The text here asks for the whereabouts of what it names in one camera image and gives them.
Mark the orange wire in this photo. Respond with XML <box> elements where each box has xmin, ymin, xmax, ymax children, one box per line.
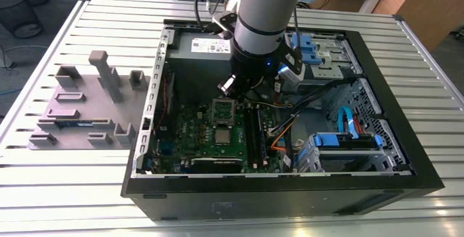
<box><xmin>269</xmin><ymin>128</ymin><xmax>293</xmax><ymax>152</ymax></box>

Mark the green motherboard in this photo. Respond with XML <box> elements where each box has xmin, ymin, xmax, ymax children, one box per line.
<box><xmin>150</xmin><ymin>99</ymin><xmax>286</xmax><ymax>175</ymax></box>

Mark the silver square CPU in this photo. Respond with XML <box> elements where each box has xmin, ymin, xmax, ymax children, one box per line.
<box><xmin>214</xmin><ymin>130</ymin><xmax>233</xmax><ymax>144</ymax></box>

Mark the black PC case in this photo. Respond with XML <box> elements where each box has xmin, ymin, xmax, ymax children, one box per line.
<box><xmin>121</xmin><ymin>18</ymin><xmax>445</xmax><ymax>221</ymax></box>

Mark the grey parts rack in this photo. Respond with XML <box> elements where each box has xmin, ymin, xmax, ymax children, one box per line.
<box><xmin>26</xmin><ymin>49</ymin><xmax>153</xmax><ymax>151</ymax></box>

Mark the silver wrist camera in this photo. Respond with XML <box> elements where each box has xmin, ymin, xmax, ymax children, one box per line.
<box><xmin>277</xmin><ymin>47</ymin><xmax>305</xmax><ymax>85</ymax></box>

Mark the wooden cabinet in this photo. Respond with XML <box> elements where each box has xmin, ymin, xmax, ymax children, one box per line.
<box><xmin>372</xmin><ymin>0</ymin><xmax>464</xmax><ymax>54</ymax></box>

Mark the blue data wire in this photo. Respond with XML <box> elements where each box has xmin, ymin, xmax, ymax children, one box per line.
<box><xmin>338</xmin><ymin>106</ymin><xmax>361</xmax><ymax>140</ymax></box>

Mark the metal socket cover frame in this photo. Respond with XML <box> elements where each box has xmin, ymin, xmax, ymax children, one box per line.
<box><xmin>210</xmin><ymin>97</ymin><xmax>237</xmax><ymax>128</ymax></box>

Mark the black graphics card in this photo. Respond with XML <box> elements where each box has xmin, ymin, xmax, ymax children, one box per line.
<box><xmin>188</xmin><ymin>155</ymin><xmax>244</xmax><ymax>174</ymax></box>

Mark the black camera cable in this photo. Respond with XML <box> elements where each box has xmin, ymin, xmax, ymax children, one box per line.
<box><xmin>292</xmin><ymin>7</ymin><xmax>302</xmax><ymax>50</ymax></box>
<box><xmin>193</xmin><ymin>0</ymin><xmax>218</xmax><ymax>34</ymax></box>

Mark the silver power supply unit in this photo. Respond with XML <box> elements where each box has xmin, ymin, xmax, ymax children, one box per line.
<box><xmin>169</xmin><ymin>32</ymin><xmax>236</xmax><ymax>61</ymax></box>

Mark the blue drive latch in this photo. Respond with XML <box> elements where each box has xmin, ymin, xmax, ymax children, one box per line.
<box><xmin>290</xmin><ymin>34</ymin><xmax>324</xmax><ymax>65</ymax></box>

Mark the blue disk carrier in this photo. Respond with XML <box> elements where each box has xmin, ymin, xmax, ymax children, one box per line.
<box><xmin>312</xmin><ymin>134</ymin><xmax>384</xmax><ymax>151</ymax></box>

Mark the silver drive cage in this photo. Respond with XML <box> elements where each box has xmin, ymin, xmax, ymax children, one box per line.
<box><xmin>292</xmin><ymin>132</ymin><xmax>412</xmax><ymax>174</ymax></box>
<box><xmin>282</xmin><ymin>32</ymin><xmax>362</xmax><ymax>93</ymax></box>

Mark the blue board connector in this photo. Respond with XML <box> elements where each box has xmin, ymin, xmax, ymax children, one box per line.
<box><xmin>160</xmin><ymin>141</ymin><xmax>176</xmax><ymax>157</ymax></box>

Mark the CPU socket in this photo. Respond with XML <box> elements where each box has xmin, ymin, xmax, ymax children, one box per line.
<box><xmin>212</xmin><ymin>128</ymin><xmax>234</xmax><ymax>147</ymax></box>

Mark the red data wire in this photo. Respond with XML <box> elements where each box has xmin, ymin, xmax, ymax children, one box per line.
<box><xmin>353</xmin><ymin>116</ymin><xmax>365</xmax><ymax>137</ymax></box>

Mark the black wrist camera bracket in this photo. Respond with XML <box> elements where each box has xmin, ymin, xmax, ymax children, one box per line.
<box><xmin>210</xmin><ymin>10</ymin><xmax>238</xmax><ymax>41</ymax></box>

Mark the black sleeved cable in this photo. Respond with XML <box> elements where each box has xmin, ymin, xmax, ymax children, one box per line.
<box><xmin>269</xmin><ymin>78</ymin><xmax>358</xmax><ymax>137</ymax></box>

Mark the black RAM slot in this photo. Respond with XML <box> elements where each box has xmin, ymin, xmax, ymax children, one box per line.
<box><xmin>246</xmin><ymin>104</ymin><xmax>261</xmax><ymax>167</ymax></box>
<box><xmin>252</xmin><ymin>104</ymin><xmax>266</xmax><ymax>167</ymax></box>
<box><xmin>242</xmin><ymin>104</ymin><xmax>256</xmax><ymax>167</ymax></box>

